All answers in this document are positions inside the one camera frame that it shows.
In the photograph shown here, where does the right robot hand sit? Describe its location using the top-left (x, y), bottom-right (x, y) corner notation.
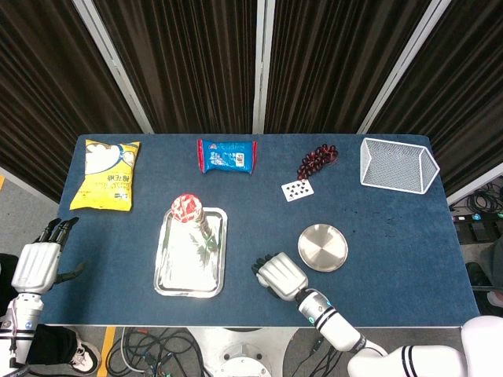
top-left (251, 251), bottom-right (310, 302)

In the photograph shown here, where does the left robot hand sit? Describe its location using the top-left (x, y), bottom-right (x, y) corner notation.
top-left (10, 217), bottom-right (87, 294)

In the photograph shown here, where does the green chips can red lid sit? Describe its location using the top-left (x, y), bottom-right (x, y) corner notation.
top-left (171, 192), bottom-right (219, 254)

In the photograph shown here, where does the metal robot base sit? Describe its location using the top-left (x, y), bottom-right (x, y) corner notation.
top-left (188, 328), bottom-right (300, 377)

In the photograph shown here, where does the round steel plate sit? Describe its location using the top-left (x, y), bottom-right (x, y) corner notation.
top-left (297, 223), bottom-right (349, 273)

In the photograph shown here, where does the white playing card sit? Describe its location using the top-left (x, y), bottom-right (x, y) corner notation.
top-left (281, 180), bottom-right (315, 203)

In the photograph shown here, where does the white and black sneaker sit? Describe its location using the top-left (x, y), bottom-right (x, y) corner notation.
top-left (70, 337), bottom-right (102, 374)

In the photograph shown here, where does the rectangular steel tray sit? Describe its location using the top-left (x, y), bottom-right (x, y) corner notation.
top-left (152, 207), bottom-right (229, 298)

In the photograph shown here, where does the blue table cloth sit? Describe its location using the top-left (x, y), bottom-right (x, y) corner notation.
top-left (42, 134), bottom-right (481, 329)

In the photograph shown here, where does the yellow snack bag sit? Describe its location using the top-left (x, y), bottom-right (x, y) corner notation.
top-left (69, 140), bottom-right (141, 212)

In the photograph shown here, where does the dark purple grape bunch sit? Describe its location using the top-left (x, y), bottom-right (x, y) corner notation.
top-left (296, 144), bottom-right (340, 181)

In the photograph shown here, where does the blue cookie package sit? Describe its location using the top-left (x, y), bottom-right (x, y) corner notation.
top-left (196, 138), bottom-right (259, 174)

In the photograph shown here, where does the dark pleated curtain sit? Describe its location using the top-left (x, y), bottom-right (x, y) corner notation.
top-left (0, 0), bottom-right (143, 203)
top-left (263, 0), bottom-right (433, 134)
top-left (369, 0), bottom-right (503, 197)
top-left (92, 0), bottom-right (260, 134)

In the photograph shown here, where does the black floor cable bundle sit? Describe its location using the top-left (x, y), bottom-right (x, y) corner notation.
top-left (465, 187), bottom-right (503, 216)
top-left (106, 328), bottom-right (209, 377)

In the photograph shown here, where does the white wire mesh basket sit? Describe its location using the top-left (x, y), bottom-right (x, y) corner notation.
top-left (359, 137), bottom-right (440, 195)

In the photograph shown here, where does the white frame post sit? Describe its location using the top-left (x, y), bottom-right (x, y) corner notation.
top-left (356, 0), bottom-right (453, 134)
top-left (72, 0), bottom-right (154, 134)
top-left (251, 0), bottom-right (276, 134)

